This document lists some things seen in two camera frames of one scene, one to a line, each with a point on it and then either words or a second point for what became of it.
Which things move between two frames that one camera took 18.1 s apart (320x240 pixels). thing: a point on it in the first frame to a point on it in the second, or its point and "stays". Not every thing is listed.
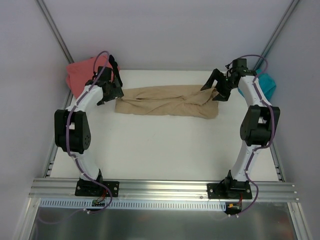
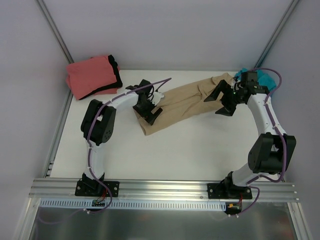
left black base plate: x=90 y=188 stays
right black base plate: x=229 y=190 stays
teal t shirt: x=267 y=83 stays
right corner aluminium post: x=277 y=31 stays
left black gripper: x=116 y=85 to x=149 y=113
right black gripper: x=223 y=83 to x=228 y=100
